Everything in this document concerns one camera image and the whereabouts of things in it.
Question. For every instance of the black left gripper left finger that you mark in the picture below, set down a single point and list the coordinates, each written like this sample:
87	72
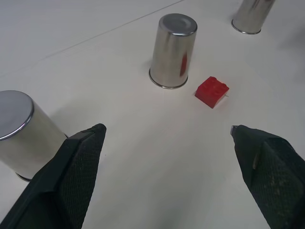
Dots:
59	181

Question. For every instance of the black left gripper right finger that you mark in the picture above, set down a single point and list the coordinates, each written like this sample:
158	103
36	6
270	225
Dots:
274	176

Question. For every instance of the steel cup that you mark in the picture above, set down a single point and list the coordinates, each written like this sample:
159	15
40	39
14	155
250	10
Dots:
23	140
251	15
172	51

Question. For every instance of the red toy brick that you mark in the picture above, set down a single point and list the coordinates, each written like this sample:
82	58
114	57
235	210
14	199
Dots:
210	91

